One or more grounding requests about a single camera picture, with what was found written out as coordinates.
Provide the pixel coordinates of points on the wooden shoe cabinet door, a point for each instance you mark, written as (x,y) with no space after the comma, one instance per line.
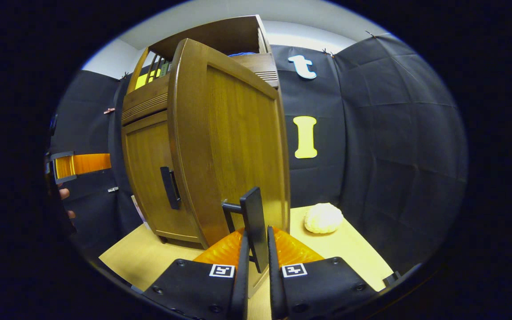
(229,142)
(145,169)

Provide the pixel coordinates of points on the blue folded towel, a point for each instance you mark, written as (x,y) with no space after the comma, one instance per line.
(242,54)

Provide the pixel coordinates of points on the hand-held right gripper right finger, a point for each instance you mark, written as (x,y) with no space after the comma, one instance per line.
(275,284)

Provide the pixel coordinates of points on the wooden double-door shoe cabinet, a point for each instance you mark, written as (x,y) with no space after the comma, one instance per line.
(220,38)

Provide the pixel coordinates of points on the cream bumpy round object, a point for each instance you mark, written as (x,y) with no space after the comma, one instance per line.
(322,218)

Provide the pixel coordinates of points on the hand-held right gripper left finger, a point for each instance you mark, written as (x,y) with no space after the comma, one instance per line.
(240,289)

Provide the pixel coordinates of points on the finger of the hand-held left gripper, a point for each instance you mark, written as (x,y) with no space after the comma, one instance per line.
(87,163)

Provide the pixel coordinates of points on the green book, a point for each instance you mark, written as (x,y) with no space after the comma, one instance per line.
(164,69)

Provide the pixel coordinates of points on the black backdrop cloth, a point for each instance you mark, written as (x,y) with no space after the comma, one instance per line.
(394,133)

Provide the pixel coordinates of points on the black table edge bracket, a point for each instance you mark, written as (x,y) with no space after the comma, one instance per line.
(390,279)

